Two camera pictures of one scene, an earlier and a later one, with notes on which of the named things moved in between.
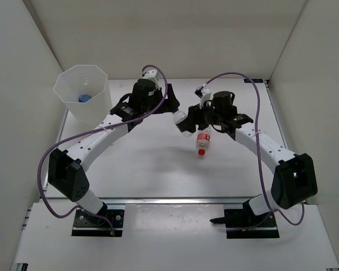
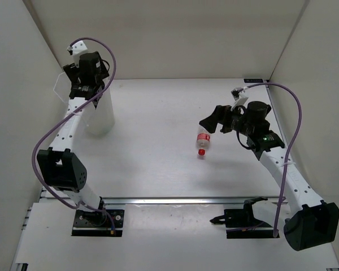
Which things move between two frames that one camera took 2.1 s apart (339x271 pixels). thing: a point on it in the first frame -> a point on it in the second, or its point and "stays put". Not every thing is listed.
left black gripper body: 156,95 -> 73,71
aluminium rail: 163,201 stays put
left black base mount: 107,222 stays put
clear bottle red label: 203,138 stays put
